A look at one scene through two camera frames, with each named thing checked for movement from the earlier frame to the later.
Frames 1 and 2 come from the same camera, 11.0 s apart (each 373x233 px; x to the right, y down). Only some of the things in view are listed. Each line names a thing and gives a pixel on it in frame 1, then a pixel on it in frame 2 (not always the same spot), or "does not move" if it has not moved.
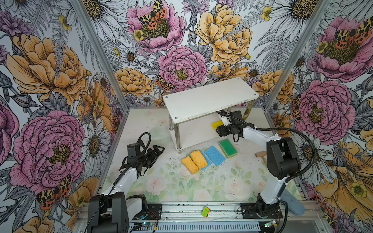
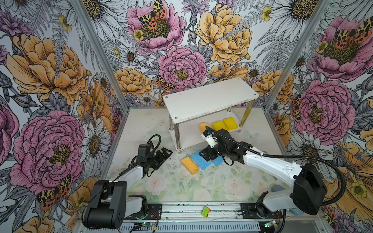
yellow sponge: x=215 y=124 does not move
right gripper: x=222 y=130 to x=209 y=149
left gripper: x=154 y=156 to x=161 y=158
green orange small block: x=205 y=211 does not move
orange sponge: x=190 y=165 does not move
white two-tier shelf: x=191 y=113 does not move
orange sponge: x=197 y=157 to x=202 y=126
